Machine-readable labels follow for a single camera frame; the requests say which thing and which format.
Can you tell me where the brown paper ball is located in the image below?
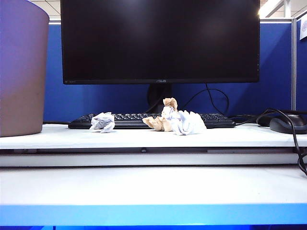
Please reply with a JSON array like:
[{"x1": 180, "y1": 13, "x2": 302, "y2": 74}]
[{"x1": 142, "y1": 97, "x2": 179, "y2": 132}]

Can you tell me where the large white paper ball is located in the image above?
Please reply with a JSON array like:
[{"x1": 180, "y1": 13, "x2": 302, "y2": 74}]
[{"x1": 161, "y1": 106, "x2": 192, "y2": 136}]

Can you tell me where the lavender-white paper ball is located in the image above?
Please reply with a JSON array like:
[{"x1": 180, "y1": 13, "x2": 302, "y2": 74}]
[{"x1": 89, "y1": 112, "x2": 116, "y2": 134}]

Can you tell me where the black computer keyboard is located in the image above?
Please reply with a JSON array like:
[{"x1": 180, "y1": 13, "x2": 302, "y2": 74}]
[{"x1": 68, "y1": 112, "x2": 237, "y2": 130}]

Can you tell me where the white desk riser board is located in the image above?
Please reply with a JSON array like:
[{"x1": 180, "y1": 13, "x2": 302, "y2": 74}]
[{"x1": 0, "y1": 122, "x2": 307, "y2": 150}]

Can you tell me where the blue partition panel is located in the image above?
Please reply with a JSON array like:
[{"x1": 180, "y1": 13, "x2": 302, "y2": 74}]
[
  {"x1": 296, "y1": 20, "x2": 307, "y2": 111},
  {"x1": 43, "y1": 21, "x2": 293, "y2": 124}
]

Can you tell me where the black computer monitor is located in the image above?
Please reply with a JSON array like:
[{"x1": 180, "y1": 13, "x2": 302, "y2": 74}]
[{"x1": 59, "y1": 0, "x2": 261, "y2": 113}]

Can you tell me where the black computer mouse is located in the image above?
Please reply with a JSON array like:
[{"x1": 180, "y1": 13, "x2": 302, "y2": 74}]
[{"x1": 269, "y1": 114, "x2": 307, "y2": 135}]

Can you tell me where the brown waste bin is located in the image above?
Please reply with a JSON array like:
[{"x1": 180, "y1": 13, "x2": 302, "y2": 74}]
[{"x1": 0, "y1": 0, "x2": 50, "y2": 138}]

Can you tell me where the white paper sheet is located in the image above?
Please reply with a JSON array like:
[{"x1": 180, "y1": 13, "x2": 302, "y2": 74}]
[{"x1": 299, "y1": 19, "x2": 307, "y2": 41}]

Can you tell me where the thin black monitor cable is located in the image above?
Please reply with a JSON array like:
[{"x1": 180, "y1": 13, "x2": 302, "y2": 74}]
[{"x1": 181, "y1": 83, "x2": 230, "y2": 115}]

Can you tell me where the black keyboard cable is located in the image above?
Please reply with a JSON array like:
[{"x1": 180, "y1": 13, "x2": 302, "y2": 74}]
[{"x1": 229, "y1": 114, "x2": 259, "y2": 127}]

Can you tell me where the thick black mouse cable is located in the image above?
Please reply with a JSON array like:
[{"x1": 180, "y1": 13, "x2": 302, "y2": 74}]
[{"x1": 255, "y1": 107, "x2": 307, "y2": 177}]

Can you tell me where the grey partition post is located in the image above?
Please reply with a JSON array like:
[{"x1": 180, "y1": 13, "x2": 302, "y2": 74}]
[{"x1": 291, "y1": 18, "x2": 298, "y2": 111}]

